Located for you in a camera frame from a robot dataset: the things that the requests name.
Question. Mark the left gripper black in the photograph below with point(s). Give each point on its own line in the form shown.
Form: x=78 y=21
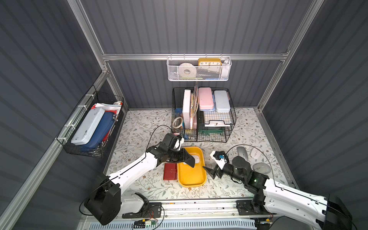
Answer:
x=178 y=155

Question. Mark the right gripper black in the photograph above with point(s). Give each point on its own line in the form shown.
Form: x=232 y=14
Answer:
x=218 y=169

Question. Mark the silver computer mouse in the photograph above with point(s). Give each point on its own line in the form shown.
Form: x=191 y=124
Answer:
x=242 y=152

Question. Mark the small white mouse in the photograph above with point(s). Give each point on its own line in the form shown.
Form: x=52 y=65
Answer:
x=255 y=153

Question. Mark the white computer mouse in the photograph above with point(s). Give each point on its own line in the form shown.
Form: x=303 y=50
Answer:
x=196 y=158

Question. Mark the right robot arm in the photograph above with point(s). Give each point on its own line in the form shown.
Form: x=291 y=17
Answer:
x=322 y=213

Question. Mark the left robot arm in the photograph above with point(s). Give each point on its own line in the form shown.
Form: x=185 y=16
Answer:
x=105 y=202

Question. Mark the yellow storage box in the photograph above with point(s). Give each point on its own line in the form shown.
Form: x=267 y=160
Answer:
x=192 y=177

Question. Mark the grey round mouse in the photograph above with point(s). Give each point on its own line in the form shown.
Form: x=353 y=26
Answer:
x=262 y=168

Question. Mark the red wallet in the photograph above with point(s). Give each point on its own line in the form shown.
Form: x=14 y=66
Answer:
x=170 y=172

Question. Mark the green cloth bag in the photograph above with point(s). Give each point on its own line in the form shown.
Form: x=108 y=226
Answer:
x=211 y=131

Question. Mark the white paper stack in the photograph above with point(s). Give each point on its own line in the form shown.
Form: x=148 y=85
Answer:
x=217 y=123

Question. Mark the tape roll in organizer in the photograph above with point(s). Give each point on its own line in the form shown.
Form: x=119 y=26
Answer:
x=177 y=123

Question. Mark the white book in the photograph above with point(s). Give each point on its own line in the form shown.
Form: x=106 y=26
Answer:
x=186 y=108

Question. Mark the pink pencil case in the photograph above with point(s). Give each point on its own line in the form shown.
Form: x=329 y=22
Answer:
x=205 y=98

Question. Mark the light blue pencil case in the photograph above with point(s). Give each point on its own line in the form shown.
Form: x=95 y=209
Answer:
x=222 y=101

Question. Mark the white tape roll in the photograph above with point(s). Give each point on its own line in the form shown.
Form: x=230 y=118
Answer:
x=187 y=70

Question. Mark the white hanging mesh basket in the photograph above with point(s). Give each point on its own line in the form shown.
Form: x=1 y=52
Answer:
x=204 y=73

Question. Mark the navy blue pouch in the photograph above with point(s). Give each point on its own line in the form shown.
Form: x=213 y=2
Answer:
x=101 y=131

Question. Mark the yellow clock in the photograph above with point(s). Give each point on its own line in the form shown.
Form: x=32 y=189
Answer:
x=209 y=62

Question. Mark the white case in basket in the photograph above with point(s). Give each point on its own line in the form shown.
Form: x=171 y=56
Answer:
x=88 y=126

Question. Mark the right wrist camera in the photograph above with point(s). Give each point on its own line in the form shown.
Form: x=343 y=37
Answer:
x=220 y=157

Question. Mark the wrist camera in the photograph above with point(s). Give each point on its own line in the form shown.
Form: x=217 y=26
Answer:
x=220 y=157
x=179 y=141

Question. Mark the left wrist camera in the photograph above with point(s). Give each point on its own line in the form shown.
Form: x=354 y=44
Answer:
x=179 y=141

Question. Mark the metal base rail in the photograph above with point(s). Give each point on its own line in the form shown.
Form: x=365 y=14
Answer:
x=191 y=213

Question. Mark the black wire desk organizer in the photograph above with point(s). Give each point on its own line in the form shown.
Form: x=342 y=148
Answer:
x=201 y=118

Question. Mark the black wall wire basket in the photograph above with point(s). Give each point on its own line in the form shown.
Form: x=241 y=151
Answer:
x=93 y=99

